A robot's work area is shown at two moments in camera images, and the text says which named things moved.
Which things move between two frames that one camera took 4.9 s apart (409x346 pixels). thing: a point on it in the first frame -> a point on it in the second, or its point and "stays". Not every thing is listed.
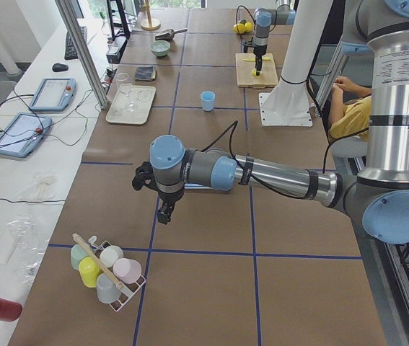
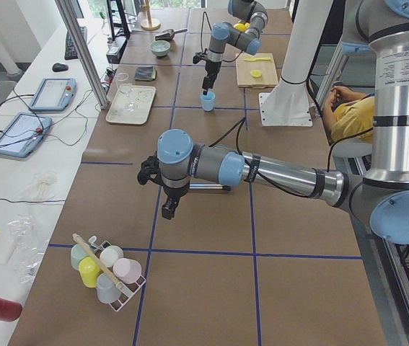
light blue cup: (208, 98) stays
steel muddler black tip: (196, 186) stays
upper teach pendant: (54, 94) stays
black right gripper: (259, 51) -> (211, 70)
